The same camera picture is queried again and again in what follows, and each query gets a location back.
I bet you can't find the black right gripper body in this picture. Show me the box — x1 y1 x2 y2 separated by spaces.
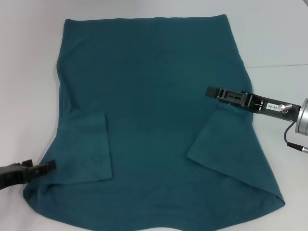
249 94 301 121

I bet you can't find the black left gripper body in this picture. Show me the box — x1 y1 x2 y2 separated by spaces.
0 160 33 191

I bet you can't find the blue shirt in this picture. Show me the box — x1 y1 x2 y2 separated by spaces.
23 14 286 231

